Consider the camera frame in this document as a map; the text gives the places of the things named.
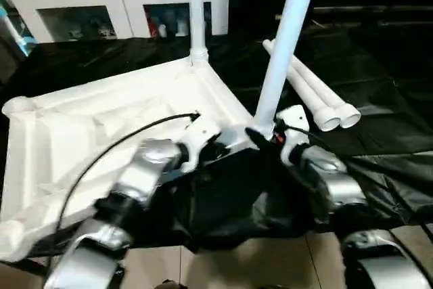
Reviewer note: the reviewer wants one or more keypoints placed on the white plastic table leg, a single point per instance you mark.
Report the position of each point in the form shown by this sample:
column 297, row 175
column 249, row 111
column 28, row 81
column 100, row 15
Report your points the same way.
column 304, row 82
column 198, row 8
column 328, row 96
column 287, row 32

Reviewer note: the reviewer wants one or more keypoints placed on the white plastic table top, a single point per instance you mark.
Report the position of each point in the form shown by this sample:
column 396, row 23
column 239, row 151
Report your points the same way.
column 84, row 133

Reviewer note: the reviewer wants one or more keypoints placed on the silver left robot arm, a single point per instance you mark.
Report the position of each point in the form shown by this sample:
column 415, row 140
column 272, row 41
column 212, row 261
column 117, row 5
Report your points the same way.
column 135, row 174

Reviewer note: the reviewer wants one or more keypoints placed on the black work surface mat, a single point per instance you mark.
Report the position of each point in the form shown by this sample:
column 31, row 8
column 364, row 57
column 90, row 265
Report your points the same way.
column 236, row 207

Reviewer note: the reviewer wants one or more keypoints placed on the red item in cabinet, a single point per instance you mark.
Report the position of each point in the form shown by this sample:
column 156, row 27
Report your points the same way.
column 154, row 28

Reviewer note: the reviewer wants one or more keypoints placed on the black left robot foot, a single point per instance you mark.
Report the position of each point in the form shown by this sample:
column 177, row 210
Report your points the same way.
column 174, row 285

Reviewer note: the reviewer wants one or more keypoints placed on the white figurine in cabinet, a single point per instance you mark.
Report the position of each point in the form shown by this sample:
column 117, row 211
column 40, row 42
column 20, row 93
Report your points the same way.
column 74, row 34

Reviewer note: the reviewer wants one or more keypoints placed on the white teal patterned roll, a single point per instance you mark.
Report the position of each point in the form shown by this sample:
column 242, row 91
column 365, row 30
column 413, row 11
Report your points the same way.
column 22, row 38

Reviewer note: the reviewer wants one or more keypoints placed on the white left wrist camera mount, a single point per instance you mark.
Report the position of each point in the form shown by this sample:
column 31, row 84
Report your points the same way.
column 199, row 130

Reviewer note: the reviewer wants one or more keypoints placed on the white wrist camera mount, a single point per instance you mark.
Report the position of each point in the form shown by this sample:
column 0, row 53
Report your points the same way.
column 199, row 130
column 296, row 116

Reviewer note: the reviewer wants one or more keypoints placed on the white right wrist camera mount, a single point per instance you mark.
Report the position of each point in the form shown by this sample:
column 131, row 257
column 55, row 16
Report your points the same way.
column 296, row 116

